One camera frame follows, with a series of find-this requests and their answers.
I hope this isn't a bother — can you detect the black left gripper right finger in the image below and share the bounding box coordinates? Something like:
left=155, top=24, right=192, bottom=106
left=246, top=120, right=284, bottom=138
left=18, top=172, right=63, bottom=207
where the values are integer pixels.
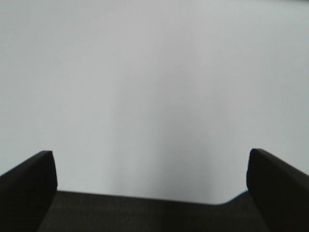
left=246, top=148, right=309, bottom=232

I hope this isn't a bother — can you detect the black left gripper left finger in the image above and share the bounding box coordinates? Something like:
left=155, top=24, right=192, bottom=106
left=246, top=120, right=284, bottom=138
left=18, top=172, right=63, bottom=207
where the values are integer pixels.
left=0, top=151, right=57, bottom=232

